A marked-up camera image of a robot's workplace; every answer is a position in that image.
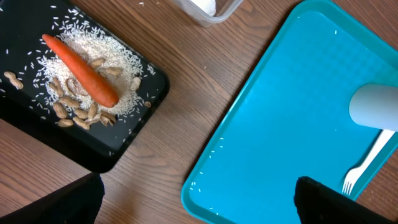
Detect black tray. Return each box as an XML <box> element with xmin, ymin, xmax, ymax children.
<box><xmin>0</xmin><ymin>0</ymin><xmax>171</xmax><ymax>174</ymax></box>

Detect orange carrot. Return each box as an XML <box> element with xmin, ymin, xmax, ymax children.
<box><xmin>42</xmin><ymin>34</ymin><xmax>119</xmax><ymax>108</ymax></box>

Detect peanuts and rice pile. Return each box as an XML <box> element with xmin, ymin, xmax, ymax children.
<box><xmin>0</xmin><ymin>4</ymin><xmax>156</xmax><ymax>156</ymax></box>

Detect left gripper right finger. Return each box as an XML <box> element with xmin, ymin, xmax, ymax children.
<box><xmin>294</xmin><ymin>176</ymin><xmax>394</xmax><ymax>224</ymax></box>

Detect clear plastic bin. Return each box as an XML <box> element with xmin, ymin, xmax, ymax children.
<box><xmin>172</xmin><ymin>0</ymin><xmax>243</xmax><ymax>27</ymax></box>

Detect wooden handled fork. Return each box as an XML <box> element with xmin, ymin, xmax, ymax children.
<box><xmin>342</xmin><ymin>129</ymin><xmax>395</xmax><ymax>196</ymax></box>

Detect teal serving tray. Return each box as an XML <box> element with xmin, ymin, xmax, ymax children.
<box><xmin>181</xmin><ymin>0</ymin><xmax>397</xmax><ymax>223</ymax></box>

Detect white napkin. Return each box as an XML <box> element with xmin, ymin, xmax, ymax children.
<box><xmin>190</xmin><ymin>0</ymin><xmax>216</xmax><ymax>16</ymax></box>

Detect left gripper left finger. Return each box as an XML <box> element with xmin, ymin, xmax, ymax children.
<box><xmin>1</xmin><ymin>172</ymin><xmax>105</xmax><ymax>224</ymax></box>

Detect white paper cup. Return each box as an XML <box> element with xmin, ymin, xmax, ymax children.
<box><xmin>349</xmin><ymin>83</ymin><xmax>397</xmax><ymax>132</ymax></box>

